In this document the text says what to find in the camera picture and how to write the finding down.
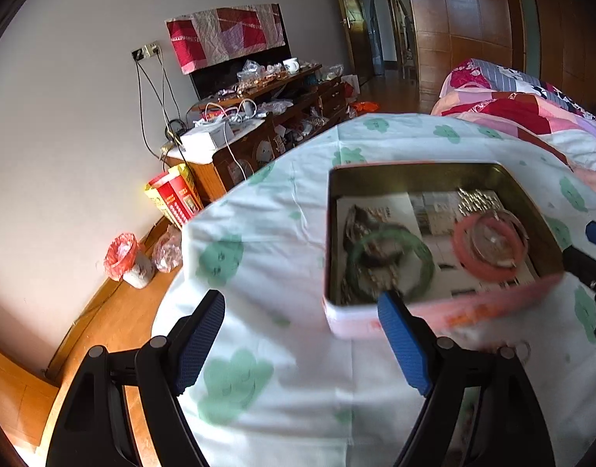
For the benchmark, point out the wooden wardrobe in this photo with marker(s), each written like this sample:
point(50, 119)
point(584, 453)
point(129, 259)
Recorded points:
point(473, 34)

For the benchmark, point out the pink bangle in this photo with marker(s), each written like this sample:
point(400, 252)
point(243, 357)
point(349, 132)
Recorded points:
point(461, 253)

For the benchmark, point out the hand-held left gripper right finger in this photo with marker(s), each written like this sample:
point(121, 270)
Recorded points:
point(405, 345)

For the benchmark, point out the wooden door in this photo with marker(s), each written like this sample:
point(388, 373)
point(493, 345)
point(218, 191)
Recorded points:
point(349, 34)

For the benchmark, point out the wooden television cabinet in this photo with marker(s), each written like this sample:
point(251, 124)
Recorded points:
point(205, 180)

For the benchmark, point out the red patchwork television cover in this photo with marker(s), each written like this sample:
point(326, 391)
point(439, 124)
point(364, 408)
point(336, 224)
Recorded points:
point(220, 34)

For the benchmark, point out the pink patchwork quilt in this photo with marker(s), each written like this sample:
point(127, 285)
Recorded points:
point(521, 107)

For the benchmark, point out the green jade bangle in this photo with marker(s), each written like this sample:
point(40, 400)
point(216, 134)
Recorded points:
point(390, 234)

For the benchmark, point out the wall socket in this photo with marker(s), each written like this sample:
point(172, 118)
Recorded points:
point(146, 52)

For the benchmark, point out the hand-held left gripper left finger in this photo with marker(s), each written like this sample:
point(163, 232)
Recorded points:
point(200, 345)

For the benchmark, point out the crumpled clear plastic bag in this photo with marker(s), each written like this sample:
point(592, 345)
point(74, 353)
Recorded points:
point(167, 253)

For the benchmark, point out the pile of small packets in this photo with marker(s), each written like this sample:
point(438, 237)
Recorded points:
point(259, 78)

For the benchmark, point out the red and yellow paper bag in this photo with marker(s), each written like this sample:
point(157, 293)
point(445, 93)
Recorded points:
point(176, 199)

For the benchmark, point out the white cardboard box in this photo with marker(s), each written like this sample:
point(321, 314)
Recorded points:
point(205, 138)

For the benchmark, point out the trash bin with red bag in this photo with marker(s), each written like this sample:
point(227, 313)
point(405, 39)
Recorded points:
point(132, 272)

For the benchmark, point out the white mug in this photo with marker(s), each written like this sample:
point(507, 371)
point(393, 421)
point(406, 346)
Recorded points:
point(290, 65)

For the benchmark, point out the pink tin box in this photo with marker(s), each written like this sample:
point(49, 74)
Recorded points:
point(356, 321)

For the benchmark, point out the printed paper leaflet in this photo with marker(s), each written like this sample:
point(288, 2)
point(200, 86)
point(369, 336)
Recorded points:
point(400, 204)

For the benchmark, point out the black television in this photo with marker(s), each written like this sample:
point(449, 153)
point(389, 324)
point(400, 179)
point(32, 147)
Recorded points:
point(220, 75)

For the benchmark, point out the orange bag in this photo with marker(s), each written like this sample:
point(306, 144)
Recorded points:
point(365, 107)

